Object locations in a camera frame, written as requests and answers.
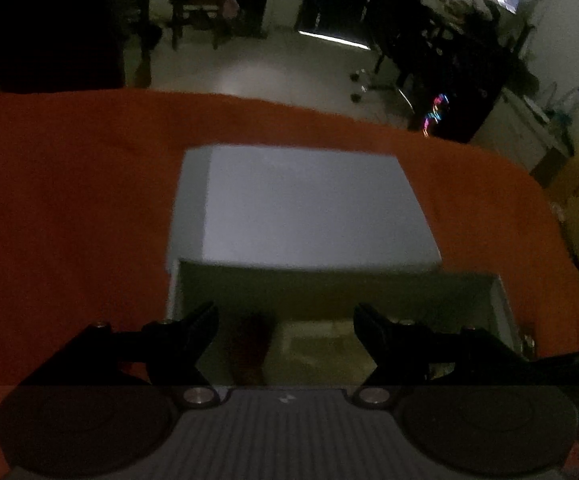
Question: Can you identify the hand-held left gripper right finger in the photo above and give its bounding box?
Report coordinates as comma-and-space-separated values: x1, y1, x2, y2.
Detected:
351, 302, 561, 406

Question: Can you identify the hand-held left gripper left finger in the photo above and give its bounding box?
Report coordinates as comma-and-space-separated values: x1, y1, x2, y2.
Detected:
44, 302, 221, 407

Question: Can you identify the orange bottle with silver cap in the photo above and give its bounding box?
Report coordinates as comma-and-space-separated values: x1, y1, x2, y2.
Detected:
232, 312, 276, 387

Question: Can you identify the white storage box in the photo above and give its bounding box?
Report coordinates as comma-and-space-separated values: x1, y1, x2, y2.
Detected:
166, 259, 533, 388

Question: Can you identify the orange blanket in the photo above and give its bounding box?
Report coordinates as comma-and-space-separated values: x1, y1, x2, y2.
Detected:
0, 89, 579, 480

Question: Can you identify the computer case with coloured fans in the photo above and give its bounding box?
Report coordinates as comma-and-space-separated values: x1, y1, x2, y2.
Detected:
421, 60, 503, 145

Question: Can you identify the white desk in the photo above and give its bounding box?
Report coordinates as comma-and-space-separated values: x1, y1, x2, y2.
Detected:
472, 86, 576, 188

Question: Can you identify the black office chair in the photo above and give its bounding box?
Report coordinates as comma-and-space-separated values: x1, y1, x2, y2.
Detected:
348, 0, 470, 111

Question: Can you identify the wooden chair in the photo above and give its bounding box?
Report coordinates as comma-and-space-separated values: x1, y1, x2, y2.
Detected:
168, 0, 234, 52

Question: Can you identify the dark cabinet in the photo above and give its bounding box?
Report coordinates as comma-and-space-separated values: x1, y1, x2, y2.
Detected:
0, 0, 131, 95

